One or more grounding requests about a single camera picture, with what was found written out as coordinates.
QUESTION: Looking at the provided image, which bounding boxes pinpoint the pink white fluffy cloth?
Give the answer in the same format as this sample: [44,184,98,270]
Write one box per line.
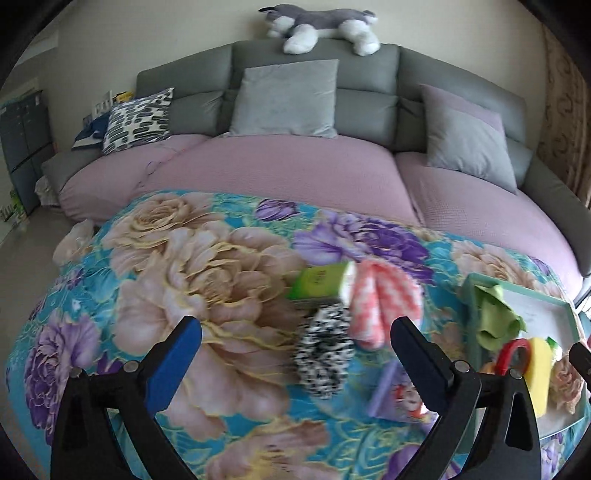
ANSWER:
[349,259,423,351]

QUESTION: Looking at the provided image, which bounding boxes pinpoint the purple cartoon tissue pack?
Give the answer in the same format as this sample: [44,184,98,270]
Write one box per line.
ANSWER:
[368,359,438,425]

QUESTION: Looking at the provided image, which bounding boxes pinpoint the green yellow sponge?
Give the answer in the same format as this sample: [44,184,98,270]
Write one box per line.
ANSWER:
[525,337,553,418]

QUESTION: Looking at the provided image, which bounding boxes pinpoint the grey pillow left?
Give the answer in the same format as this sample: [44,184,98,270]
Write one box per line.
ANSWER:
[228,59,339,138]

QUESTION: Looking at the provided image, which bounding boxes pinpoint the floral quilted blanket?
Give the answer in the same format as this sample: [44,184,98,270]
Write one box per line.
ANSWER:
[6,190,569,479]

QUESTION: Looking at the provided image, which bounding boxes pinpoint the grey sofa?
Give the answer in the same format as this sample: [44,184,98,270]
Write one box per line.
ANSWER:
[41,38,591,278]

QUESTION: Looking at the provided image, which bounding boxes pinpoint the green tissue pack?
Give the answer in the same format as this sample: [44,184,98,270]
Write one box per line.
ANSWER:
[287,261,356,306]

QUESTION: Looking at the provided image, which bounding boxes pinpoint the green cloth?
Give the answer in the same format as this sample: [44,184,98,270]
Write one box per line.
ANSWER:
[474,284,527,352]

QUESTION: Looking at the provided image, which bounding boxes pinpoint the blue item behind pillow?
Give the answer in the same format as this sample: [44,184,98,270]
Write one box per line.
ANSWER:
[71,112,110,150]

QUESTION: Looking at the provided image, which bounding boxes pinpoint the beige patterned curtain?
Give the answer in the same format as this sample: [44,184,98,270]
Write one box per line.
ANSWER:
[537,28,590,206]

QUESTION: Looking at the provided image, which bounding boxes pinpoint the red tape roll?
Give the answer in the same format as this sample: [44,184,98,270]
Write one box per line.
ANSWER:
[494,338,532,376]

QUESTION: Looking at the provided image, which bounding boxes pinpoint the leopard print scrunchie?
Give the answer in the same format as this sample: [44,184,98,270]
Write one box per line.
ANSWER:
[294,302,355,400]

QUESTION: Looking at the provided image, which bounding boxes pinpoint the grey purple pillow right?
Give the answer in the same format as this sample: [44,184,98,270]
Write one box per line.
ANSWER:
[421,84,517,193]

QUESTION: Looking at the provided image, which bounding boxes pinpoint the teal white tray box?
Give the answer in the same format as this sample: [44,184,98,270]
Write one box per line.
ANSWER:
[462,273,585,440]

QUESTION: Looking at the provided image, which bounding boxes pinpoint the dark cabinet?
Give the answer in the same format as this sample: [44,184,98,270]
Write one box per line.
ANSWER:
[1,90,55,215]

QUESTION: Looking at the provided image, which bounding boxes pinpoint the black white patterned pillow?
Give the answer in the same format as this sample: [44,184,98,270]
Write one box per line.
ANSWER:
[102,87,174,156]

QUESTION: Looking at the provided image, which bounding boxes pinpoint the pink sofa seat cover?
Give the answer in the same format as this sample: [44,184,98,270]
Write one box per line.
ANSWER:
[45,135,583,298]

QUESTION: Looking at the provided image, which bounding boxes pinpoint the husky plush toy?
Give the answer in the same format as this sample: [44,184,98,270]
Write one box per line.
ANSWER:
[259,4,381,57]

